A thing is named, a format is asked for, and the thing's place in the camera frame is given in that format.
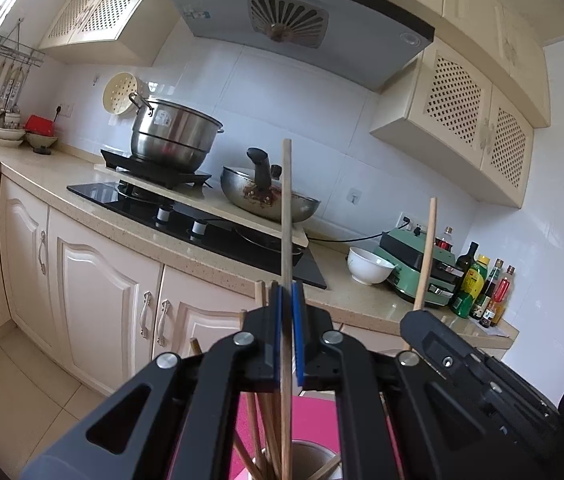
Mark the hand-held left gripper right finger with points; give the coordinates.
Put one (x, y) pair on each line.
(298, 340)

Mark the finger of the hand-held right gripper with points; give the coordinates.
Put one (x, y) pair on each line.
(461, 365)

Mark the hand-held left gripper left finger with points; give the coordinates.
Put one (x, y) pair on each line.
(276, 345)

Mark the wooden chopstick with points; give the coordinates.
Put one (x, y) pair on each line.
(287, 210)
(424, 255)

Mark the speckled stone countertop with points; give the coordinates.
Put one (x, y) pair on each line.
(361, 305)

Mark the cream drawer front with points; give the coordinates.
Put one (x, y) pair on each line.
(371, 340)

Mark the pink tablecloth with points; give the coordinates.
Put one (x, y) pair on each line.
(314, 417)

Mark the red sauce bottle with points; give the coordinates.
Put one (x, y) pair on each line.
(502, 295)

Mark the dark soy sauce bottle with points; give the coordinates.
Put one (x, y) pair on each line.
(491, 285)

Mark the white ceramic bowl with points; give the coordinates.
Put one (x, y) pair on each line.
(369, 265)

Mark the dark olive oil bottle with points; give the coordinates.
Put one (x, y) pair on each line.
(469, 260)

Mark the green electric grill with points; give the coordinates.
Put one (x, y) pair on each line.
(396, 265)

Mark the cooktop control knob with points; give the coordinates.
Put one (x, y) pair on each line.
(163, 215)
(198, 230)

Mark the light wooden board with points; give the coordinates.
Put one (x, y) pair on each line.
(202, 205)

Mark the cream kitchen base cabinet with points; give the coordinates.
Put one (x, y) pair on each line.
(97, 300)

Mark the black glass cooktop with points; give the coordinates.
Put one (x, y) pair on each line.
(112, 194)

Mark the stainless steel pot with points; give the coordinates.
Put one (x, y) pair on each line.
(177, 135)

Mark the narrow cream cabinet door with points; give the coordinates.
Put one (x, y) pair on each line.
(24, 285)

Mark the grey glass range hood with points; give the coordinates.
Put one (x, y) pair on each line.
(361, 55)

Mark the cream perforated steamer tray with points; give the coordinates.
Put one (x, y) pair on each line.
(117, 92)

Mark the patterned ceramic bowl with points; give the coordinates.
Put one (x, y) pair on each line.
(41, 141)

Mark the stack of white bowls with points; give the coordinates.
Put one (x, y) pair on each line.
(9, 136)

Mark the hanging utensil rack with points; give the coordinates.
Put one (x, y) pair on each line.
(12, 55)

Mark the white wall outlet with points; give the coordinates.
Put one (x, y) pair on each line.
(65, 109)
(354, 195)
(411, 222)

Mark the cream lattice wall cabinet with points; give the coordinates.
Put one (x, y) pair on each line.
(97, 15)
(451, 110)

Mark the cream plain wall cabinet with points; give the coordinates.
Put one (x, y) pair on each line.
(461, 0)

